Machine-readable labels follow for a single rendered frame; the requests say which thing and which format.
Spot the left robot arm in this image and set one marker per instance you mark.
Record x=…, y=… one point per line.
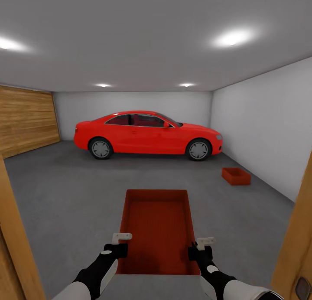
x=91, y=281

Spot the car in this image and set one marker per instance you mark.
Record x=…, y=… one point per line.
x=146, y=132

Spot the storage box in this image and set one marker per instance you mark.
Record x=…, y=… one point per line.
x=162, y=230
x=236, y=176

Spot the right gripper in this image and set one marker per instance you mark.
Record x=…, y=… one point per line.
x=194, y=254

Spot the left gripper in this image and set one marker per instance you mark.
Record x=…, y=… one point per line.
x=122, y=249

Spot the garage door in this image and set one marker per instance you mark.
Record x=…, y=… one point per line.
x=27, y=120

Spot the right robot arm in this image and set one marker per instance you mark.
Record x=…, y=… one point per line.
x=219, y=286

